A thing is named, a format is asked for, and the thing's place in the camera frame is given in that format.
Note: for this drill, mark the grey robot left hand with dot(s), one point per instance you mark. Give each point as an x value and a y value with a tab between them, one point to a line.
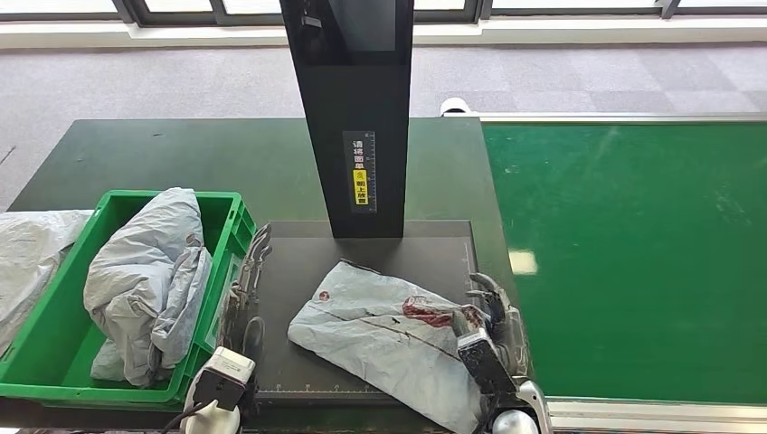
254	281

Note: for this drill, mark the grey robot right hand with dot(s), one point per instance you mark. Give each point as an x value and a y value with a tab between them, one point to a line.
503	323

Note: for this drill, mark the grey plastic parcel red print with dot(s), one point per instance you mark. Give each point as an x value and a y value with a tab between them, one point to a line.
186	299
371	329
150	239

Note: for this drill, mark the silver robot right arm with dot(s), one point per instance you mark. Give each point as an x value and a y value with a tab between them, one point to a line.
527	413

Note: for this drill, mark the black inbound scanner machine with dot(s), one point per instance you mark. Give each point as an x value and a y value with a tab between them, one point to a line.
299	281

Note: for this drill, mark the green conveyor belt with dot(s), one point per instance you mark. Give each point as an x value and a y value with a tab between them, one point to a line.
629	239

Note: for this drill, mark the black yellow label sticker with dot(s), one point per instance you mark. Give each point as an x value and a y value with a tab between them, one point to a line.
360	188

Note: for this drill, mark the dark green table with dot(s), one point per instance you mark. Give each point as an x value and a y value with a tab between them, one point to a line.
180	156

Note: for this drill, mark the green plastic crate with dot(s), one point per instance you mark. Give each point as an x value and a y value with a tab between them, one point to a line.
54	353

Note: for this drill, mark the crumpled grey plastic bag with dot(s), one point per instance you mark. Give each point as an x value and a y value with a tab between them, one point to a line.
27	257

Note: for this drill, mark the white window sill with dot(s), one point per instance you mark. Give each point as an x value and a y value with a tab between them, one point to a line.
539	31

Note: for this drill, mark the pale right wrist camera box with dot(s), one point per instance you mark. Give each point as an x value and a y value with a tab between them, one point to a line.
482	359

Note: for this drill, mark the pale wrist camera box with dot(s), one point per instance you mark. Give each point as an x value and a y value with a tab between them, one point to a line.
482	359
225	374

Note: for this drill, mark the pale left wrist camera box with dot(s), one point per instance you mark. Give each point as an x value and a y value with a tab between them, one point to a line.
225	374

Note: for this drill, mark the dark window frame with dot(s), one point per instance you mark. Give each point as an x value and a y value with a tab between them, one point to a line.
180	20

